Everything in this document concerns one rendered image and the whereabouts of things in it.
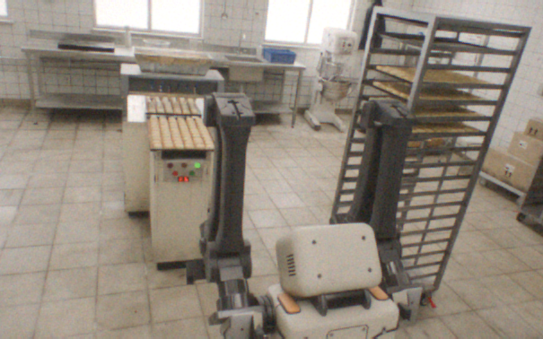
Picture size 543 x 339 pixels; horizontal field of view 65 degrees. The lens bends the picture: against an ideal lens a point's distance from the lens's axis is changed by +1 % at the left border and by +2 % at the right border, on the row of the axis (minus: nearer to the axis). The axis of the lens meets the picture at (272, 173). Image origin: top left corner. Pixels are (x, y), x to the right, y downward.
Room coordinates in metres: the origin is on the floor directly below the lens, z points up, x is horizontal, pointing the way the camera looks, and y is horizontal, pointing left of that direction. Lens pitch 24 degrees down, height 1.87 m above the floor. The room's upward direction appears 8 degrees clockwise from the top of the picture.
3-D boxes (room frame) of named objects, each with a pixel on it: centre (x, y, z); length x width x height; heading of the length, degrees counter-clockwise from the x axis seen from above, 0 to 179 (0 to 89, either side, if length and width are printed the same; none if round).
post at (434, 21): (2.11, -0.64, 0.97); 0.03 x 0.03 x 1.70; 26
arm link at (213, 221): (0.96, 0.12, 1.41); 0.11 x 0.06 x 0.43; 112
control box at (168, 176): (2.33, 0.54, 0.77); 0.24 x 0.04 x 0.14; 110
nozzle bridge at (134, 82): (3.15, 0.84, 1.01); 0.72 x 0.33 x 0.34; 110
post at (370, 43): (2.52, -0.45, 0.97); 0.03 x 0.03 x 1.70; 26
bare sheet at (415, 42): (2.45, -0.83, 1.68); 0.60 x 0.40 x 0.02; 116
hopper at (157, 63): (3.15, 0.84, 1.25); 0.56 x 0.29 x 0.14; 110
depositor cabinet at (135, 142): (3.60, 1.00, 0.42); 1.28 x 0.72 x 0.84; 20
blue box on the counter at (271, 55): (6.13, 0.13, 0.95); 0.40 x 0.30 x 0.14; 115
